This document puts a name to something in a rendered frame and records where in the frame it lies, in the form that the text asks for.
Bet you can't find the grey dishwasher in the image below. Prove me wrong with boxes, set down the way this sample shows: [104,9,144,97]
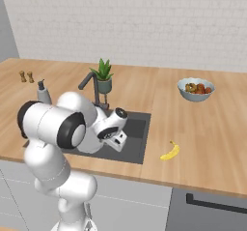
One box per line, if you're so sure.
[164,187,247,231]

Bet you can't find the black dishwasher handle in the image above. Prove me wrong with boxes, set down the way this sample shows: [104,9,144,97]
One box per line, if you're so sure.
[185,192,247,216]

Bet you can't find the dark grey sink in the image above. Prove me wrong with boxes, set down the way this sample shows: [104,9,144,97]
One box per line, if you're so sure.
[21,107,152,165]

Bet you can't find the red food pieces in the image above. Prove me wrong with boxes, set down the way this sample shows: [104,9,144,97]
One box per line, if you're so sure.
[196,83,213,95]

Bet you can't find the pale blue bowl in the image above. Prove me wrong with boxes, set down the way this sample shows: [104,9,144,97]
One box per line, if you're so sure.
[177,77,216,102]

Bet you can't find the brown wooden shaker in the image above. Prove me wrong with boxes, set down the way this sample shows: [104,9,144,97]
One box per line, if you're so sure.
[26,71,36,84]
[18,70,27,83]

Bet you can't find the light grey drawer front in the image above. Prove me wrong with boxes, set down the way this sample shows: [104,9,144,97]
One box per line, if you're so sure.
[91,172,174,209]

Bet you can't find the yellow banana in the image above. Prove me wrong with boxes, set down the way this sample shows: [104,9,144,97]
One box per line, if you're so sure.
[159,140,181,161]

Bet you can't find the light grey cupboard door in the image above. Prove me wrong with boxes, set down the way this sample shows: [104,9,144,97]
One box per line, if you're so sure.
[0,159,62,231]
[86,194,171,231]

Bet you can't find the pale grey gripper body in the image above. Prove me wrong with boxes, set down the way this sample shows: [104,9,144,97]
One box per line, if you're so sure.
[103,135,125,153]

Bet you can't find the dark grey faucet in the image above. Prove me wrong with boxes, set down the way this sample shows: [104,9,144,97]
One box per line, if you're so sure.
[77,72,111,111]

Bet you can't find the green potted plant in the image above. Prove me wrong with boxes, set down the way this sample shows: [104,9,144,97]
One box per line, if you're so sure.
[89,58,115,95]

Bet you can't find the brown food pieces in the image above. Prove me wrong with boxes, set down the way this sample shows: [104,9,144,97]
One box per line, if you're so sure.
[184,82,198,94]

